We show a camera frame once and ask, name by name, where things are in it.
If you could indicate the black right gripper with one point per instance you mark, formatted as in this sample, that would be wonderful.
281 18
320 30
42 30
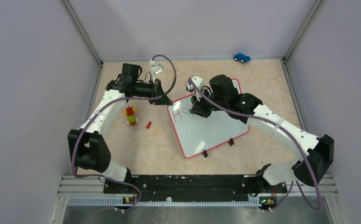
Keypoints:
198 107

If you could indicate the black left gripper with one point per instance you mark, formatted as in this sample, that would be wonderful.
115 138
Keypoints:
157 90

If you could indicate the red framed whiteboard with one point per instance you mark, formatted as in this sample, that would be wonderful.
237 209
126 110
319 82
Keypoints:
195 133

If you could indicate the red marker cap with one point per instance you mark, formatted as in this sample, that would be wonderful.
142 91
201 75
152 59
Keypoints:
148 125

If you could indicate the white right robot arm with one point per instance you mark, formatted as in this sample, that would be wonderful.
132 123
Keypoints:
313 154

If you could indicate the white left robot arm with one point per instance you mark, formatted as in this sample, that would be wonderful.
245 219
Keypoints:
87 147

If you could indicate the colourful toy block figure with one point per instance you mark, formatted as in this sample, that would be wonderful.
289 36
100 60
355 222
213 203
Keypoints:
131 118

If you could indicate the blue toy car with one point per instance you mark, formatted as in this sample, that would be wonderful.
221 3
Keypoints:
241 58

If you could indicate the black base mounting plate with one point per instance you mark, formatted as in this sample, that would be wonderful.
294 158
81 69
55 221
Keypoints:
194 188

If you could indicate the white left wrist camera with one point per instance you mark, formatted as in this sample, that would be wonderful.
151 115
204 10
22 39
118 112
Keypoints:
154 70

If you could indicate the white slotted cable duct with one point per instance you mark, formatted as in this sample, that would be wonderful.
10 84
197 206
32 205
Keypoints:
119 201

